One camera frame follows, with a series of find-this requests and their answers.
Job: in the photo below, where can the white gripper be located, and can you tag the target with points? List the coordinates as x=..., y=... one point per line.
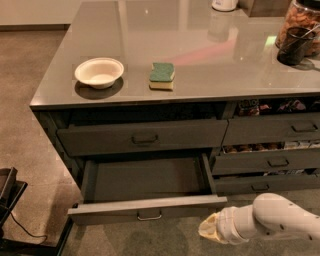
x=226, y=224

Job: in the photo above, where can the grey drawer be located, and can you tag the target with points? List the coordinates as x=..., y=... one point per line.
x=273, y=128
x=265, y=184
x=141, y=137
x=274, y=160
x=146, y=190

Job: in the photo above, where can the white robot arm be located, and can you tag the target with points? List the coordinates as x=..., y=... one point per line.
x=270, y=217

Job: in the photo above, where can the snack packets in drawer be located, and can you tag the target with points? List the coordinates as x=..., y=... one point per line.
x=256, y=107

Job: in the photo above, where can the grey cabinet island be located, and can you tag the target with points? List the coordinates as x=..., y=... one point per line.
x=167, y=102

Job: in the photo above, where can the green yellow sponge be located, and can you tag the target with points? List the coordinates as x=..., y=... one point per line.
x=162, y=76

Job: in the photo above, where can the white paper bowl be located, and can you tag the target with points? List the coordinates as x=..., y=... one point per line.
x=99, y=73

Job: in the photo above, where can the black mesh cup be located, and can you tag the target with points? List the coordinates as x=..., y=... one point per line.
x=297, y=42

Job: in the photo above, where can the white container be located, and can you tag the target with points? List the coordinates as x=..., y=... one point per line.
x=224, y=5

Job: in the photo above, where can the glass jar of nuts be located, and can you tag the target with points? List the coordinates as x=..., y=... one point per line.
x=301, y=13

